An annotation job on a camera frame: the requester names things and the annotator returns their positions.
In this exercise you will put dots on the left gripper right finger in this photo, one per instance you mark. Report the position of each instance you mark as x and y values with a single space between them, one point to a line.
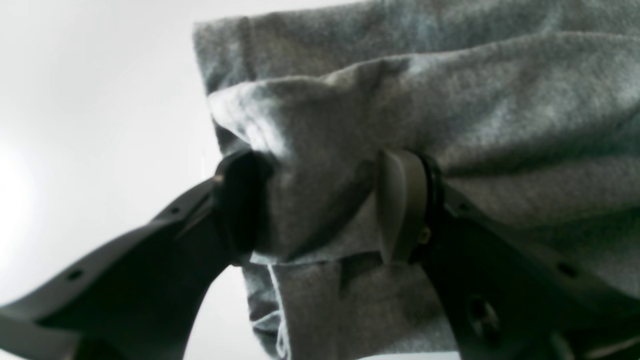
504 298

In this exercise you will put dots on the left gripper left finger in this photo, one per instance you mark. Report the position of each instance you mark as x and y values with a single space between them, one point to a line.
137 297

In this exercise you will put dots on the grey T-shirt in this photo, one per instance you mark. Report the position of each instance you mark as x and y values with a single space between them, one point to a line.
529 107

